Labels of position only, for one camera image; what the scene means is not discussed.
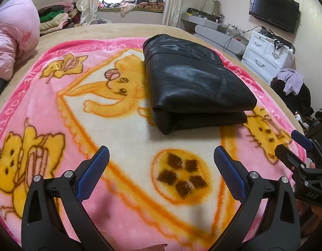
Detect lavender garment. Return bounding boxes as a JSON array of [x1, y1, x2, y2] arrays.
[[277, 68, 305, 96]]

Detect black leather jacket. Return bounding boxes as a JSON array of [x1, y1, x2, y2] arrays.
[[143, 33, 258, 136]]

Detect arched mirror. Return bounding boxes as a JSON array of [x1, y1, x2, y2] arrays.
[[203, 0, 221, 16]]

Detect colourful small garments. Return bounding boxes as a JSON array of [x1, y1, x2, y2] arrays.
[[98, 1, 122, 9]]

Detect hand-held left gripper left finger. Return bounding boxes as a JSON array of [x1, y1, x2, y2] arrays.
[[21, 145, 110, 251]]

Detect grey dressing table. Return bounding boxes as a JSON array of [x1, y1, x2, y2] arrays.
[[180, 13, 249, 56]]

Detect heap of dark garments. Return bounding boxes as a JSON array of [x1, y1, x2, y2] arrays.
[[136, 0, 165, 10]]

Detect stack of folded clothes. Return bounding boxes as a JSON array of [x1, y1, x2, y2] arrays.
[[38, 0, 82, 34]]

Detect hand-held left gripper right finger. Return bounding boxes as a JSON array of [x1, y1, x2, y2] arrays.
[[213, 146, 300, 251]]

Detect black television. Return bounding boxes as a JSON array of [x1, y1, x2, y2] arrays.
[[248, 0, 300, 34]]

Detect person's right hand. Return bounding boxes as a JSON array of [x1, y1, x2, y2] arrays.
[[298, 203, 322, 238]]

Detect cream curtain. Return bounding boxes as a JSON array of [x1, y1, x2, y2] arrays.
[[161, 0, 188, 28], [79, 0, 101, 26]]

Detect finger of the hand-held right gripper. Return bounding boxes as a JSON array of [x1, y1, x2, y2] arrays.
[[291, 130, 322, 164], [274, 144, 309, 174]]

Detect pink quilt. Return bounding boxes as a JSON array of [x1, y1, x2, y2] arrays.
[[0, 0, 41, 81]]

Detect cluster of small toiletries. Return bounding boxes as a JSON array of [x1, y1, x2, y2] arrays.
[[217, 22, 242, 36]]

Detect white crumpled garment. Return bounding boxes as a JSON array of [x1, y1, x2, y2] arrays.
[[120, 4, 137, 15]]

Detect white drawer cabinet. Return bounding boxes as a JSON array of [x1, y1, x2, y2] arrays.
[[241, 30, 296, 83]]

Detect pink printed blanket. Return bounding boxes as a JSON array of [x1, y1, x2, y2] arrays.
[[0, 38, 308, 251]]

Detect dark clothes heap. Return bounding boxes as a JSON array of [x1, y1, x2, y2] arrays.
[[270, 77, 314, 115]]

